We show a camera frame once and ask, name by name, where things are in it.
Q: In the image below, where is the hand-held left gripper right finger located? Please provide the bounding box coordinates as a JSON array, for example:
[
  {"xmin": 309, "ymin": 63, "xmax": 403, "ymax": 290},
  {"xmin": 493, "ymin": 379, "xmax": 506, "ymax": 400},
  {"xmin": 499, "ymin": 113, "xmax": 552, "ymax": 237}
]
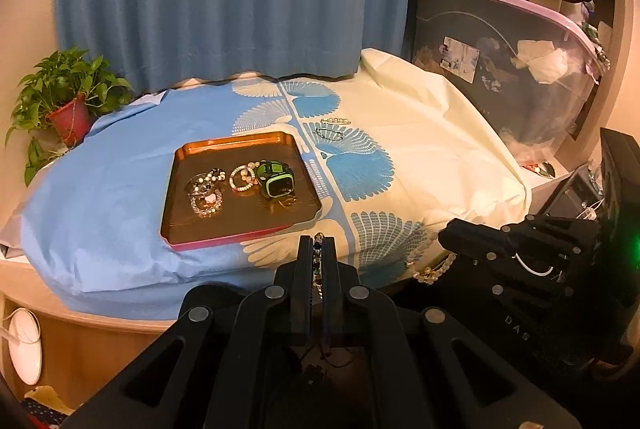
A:
[{"xmin": 322, "ymin": 236, "xmax": 581, "ymax": 429}]

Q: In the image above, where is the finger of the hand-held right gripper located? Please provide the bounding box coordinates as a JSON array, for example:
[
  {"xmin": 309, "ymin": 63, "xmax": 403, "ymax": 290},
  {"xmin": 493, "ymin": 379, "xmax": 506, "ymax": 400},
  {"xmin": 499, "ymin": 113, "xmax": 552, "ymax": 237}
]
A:
[{"xmin": 438, "ymin": 215, "xmax": 552, "ymax": 271}]

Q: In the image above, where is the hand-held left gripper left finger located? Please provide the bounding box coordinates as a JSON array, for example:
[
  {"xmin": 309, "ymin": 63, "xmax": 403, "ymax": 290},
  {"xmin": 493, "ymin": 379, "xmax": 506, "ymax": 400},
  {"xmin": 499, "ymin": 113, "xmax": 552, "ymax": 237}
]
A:
[{"xmin": 65, "ymin": 236, "xmax": 317, "ymax": 429}]

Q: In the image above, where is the dark multicolour bead bracelet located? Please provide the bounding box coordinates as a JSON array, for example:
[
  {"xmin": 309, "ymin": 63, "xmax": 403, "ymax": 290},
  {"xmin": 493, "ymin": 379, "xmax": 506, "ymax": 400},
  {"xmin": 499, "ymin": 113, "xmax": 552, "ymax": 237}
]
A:
[{"xmin": 311, "ymin": 233, "xmax": 325, "ymax": 305}]

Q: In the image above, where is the cream bead bracelet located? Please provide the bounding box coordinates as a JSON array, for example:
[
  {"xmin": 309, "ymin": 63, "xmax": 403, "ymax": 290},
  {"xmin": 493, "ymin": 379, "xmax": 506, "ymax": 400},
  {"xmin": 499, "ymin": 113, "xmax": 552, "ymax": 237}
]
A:
[{"xmin": 404, "ymin": 231, "xmax": 457, "ymax": 285}]

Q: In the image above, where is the copper rectangular tray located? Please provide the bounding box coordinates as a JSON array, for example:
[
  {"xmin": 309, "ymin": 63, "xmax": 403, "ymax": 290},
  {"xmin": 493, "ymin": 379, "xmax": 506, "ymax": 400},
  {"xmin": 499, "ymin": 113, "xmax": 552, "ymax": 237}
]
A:
[{"xmin": 160, "ymin": 131, "xmax": 318, "ymax": 252}]

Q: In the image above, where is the green and black watch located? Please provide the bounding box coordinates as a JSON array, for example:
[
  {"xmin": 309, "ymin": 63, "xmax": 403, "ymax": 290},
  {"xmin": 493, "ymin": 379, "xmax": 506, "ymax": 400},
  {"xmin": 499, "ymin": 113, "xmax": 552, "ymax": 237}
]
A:
[{"xmin": 255, "ymin": 160, "xmax": 297, "ymax": 200}]

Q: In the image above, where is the white and red bead bracelet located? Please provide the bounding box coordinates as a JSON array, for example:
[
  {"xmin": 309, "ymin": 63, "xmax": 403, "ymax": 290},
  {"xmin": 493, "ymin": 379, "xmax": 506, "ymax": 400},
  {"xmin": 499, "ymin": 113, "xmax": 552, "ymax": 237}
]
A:
[{"xmin": 230, "ymin": 163, "xmax": 261, "ymax": 195}]

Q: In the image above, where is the pearl and black bead bracelet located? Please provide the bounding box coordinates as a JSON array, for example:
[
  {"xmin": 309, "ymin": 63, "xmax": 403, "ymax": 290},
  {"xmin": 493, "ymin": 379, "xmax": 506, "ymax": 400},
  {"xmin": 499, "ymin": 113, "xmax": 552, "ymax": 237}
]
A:
[{"xmin": 185, "ymin": 166, "xmax": 228, "ymax": 196}]

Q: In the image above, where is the red green printed packet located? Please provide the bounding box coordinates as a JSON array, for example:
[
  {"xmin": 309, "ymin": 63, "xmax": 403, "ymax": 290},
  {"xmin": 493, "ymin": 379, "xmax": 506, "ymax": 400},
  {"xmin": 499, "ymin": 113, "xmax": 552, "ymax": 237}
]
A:
[{"xmin": 522, "ymin": 162, "xmax": 558, "ymax": 180}]

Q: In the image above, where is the clear storage bin purple lid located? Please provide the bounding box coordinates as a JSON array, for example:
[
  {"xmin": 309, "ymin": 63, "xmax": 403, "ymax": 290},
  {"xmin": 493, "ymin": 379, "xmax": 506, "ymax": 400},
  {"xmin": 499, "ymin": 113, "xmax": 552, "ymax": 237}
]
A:
[{"xmin": 407, "ymin": 0, "xmax": 613, "ymax": 170}]

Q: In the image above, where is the white paper label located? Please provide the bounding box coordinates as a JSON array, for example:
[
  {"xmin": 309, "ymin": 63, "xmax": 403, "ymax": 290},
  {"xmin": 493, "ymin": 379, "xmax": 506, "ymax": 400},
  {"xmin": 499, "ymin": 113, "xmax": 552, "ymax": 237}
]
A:
[{"xmin": 440, "ymin": 36, "xmax": 481, "ymax": 82}]

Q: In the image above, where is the crumpled white plastic bag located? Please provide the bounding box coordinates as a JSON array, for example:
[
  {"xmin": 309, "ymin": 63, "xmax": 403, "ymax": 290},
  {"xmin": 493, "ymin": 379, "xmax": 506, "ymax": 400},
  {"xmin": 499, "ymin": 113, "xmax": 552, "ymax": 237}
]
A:
[{"xmin": 515, "ymin": 39, "xmax": 586, "ymax": 85}]

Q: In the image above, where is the blue and cream printed tablecloth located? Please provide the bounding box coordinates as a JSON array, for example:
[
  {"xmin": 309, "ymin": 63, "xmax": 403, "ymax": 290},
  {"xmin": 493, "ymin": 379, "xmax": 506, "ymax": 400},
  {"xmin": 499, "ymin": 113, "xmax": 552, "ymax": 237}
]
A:
[{"xmin": 0, "ymin": 48, "xmax": 533, "ymax": 310}]

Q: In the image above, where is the colourful printed cloth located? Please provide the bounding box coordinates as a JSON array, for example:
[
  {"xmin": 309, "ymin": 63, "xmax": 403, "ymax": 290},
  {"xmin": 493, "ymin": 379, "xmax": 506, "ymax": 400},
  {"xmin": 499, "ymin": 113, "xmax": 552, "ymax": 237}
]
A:
[{"xmin": 22, "ymin": 384, "xmax": 76, "ymax": 417}]

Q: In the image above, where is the white round object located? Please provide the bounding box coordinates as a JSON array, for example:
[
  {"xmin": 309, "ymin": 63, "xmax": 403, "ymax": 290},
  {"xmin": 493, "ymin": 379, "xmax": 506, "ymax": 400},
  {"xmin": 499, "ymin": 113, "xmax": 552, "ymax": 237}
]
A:
[{"xmin": 0, "ymin": 306, "xmax": 43, "ymax": 387}]

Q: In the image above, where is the potted green plant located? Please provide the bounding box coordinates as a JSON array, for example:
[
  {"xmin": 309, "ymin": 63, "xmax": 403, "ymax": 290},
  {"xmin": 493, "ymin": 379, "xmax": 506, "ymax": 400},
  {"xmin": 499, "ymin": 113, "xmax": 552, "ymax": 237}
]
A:
[{"xmin": 5, "ymin": 46, "xmax": 135, "ymax": 187}]

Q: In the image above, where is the pink crystal bracelet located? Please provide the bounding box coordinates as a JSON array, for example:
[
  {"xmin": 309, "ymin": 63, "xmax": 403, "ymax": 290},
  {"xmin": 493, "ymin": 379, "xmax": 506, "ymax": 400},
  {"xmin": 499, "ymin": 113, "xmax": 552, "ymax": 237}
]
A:
[{"xmin": 189, "ymin": 189, "xmax": 224, "ymax": 216}]

